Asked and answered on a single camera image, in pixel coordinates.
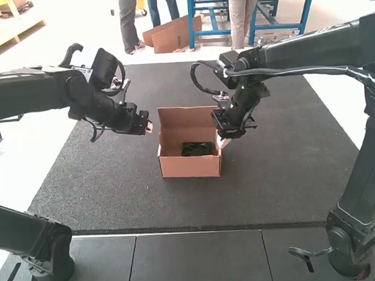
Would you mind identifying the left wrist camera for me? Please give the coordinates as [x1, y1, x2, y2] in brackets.
[86, 46, 123, 91]

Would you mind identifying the dark base panel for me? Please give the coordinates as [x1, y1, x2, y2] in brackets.
[122, 226, 276, 281]
[260, 221, 375, 281]
[0, 233, 141, 281]

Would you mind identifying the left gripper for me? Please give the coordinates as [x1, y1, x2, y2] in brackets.
[103, 99, 155, 139]

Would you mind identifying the black square fan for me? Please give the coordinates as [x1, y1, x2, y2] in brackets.
[180, 139, 214, 158]

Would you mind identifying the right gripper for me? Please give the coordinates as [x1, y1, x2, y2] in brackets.
[209, 97, 259, 150]

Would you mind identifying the person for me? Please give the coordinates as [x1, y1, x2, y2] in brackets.
[227, 0, 270, 51]
[144, 0, 181, 29]
[118, 0, 146, 56]

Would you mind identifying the blue workbench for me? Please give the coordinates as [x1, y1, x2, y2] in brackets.
[186, 0, 325, 49]

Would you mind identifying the cardboard box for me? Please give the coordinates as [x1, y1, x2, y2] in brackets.
[154, 103, 225, 182]

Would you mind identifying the black mat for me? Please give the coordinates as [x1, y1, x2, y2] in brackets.
[17, 47, 375, 250]

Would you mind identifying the yellow cart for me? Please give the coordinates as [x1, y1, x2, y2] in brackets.
[135, 0, 149, 17]

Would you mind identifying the flat cardboard sheet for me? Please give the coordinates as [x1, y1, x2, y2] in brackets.
[140, 13, 207, 55]

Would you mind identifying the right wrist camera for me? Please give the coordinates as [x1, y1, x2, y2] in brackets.
[216, 48, 247, 81]

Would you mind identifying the black cable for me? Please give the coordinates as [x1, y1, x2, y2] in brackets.
[189, 58, 233, 99]
[100, 54, 130, 98]

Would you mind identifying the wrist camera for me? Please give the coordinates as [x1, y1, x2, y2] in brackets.
[216, 48, 247, 81]
[86, 46, 123, 91]

